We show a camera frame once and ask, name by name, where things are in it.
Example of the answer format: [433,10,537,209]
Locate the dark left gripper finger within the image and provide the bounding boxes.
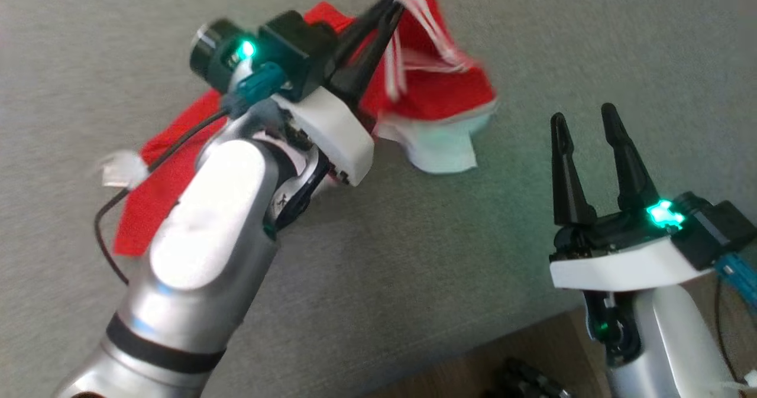
[327,4,406,108]
[330,0,399,69]

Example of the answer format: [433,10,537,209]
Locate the teal left cable connector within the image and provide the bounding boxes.
[227,63,289,119]

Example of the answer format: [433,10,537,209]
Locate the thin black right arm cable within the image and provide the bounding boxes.
[713,280,747,382]

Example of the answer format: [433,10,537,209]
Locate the red white basketball jersey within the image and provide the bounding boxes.
[112,0,499,258]

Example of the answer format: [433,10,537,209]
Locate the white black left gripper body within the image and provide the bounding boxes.
[273,86,375,187]

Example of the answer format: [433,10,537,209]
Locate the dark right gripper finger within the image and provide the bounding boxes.
[600,103,661,213]
[550,112,599,228]

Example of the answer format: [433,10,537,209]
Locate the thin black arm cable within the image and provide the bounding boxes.
[93,107,231,286]
[713,280,747,382]

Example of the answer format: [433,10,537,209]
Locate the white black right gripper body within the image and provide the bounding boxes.
[548,208,714,292]

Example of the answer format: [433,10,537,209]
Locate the teal right cable connector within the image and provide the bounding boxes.
[713,252,757,311]

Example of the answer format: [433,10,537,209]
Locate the teal cable connector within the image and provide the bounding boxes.
[713,252,757,311]
[227,63,289,119]

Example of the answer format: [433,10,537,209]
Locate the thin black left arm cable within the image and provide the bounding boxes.
[93,107,231,286]

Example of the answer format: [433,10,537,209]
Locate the grey fabric sofa seat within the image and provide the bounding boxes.
[0,0,757,398]

